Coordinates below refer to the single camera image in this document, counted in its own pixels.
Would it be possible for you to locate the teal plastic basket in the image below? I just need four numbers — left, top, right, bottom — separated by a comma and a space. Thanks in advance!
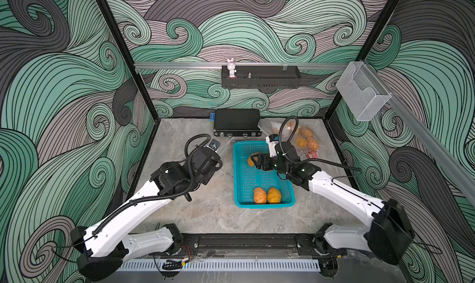
233, 141, 296, 209

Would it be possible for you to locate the white pink bunny figurine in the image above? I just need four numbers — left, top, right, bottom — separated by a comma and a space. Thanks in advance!
226, 58, 237, 78

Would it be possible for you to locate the clear blue-zipper bag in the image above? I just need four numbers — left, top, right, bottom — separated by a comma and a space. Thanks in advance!
217, 137, 235, 157
258, 118, 320, 157

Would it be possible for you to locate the pink small toy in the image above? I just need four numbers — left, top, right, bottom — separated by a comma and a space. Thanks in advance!
306, 150, 319, 159

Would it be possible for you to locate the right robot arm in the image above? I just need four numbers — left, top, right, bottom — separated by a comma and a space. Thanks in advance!
250, 127, 415, 265

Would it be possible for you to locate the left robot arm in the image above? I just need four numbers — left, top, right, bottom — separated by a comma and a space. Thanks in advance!
70, 134, 223, 282

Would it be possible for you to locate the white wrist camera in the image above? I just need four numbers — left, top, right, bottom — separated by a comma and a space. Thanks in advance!
207, 140, 221, 152
265, 134, 279, 158

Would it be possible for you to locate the black wall shelf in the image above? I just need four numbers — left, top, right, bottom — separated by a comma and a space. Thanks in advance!
221, 64, 302, 93

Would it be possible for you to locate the white slotted cable duct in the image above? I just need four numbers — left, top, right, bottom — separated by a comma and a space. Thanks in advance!
119, 258, 320, 273

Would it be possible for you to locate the clear acrylic wall holder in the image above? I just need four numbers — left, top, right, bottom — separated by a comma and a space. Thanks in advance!
336, 61, 392, 122

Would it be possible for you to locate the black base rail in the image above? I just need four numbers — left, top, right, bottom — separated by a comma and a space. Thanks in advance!
122, 232, 350, 252

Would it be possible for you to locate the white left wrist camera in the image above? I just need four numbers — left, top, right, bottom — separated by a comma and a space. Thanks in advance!
207, 140, 221, 152

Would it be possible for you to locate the black aluminium case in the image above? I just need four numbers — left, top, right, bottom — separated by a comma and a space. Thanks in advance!
214, 109, 262, 137

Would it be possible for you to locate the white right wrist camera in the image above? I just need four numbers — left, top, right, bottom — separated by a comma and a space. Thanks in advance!
265, 134, 279, 158

